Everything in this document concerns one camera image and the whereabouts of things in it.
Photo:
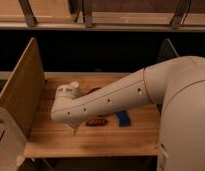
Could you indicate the left wooden side panel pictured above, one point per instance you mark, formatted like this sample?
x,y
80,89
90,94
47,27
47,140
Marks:
x,y
20,96

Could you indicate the right dark side panel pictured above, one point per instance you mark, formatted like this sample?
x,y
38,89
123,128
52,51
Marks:
x,y
167,51

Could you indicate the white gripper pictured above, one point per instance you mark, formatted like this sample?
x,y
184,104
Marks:
x,y
72,127

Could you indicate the wooden shelf rail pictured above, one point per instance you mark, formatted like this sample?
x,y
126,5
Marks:
x,y
104,15

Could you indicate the dark red oblong object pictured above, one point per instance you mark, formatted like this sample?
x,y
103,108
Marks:
x,y
96,122

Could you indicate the blue rectangular block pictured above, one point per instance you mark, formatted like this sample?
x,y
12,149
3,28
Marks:
x,y
123,118

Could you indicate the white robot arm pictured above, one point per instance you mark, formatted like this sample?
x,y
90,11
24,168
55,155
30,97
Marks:
x,y
177,84

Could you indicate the orange bowl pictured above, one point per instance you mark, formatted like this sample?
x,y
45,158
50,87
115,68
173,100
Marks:
x,y
93,89

